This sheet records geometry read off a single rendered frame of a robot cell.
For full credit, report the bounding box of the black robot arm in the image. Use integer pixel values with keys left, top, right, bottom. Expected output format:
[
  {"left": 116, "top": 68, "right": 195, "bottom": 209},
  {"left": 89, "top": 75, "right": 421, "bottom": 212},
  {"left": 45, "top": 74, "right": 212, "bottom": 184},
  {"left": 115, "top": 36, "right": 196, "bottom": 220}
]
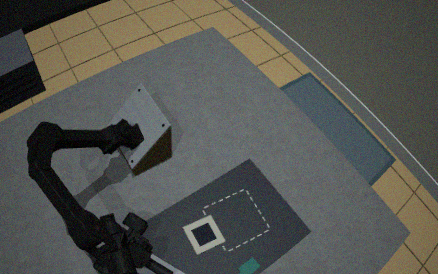
[{"left": 27, "top": 119, "right": 153, "bottom": 274}]

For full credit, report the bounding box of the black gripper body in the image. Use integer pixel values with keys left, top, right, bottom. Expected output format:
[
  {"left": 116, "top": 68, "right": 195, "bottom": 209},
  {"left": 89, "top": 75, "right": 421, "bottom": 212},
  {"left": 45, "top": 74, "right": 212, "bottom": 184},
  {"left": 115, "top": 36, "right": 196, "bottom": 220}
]
[{"left": 93, "top": 212, "right": 148, "bottom": 274}]

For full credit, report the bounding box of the beige square tile with dark square centre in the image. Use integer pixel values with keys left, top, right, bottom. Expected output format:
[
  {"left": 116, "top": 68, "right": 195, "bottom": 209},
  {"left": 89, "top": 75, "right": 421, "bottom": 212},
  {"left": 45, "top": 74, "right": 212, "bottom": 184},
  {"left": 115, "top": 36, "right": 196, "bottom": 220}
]
[{"left": 183, "top": 215, "right": 226, "bottom": 255}]

